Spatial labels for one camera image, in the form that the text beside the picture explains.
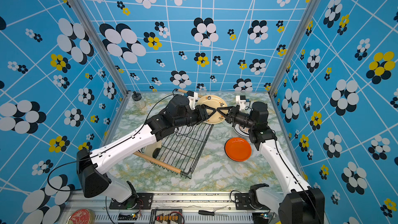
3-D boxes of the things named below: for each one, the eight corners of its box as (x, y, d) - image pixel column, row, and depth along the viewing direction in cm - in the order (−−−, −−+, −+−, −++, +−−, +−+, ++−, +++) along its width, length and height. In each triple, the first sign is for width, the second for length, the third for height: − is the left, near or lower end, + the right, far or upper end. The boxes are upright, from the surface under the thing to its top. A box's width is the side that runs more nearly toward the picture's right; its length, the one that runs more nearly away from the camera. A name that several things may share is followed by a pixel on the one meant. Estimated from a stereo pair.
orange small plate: (225, 162, 88) (226, 160, 85) (223, 139, 97) (224, 137, 94) (252, 162, 88) (254, 160, 85) (248, 139, 97) (249, 137, 94)
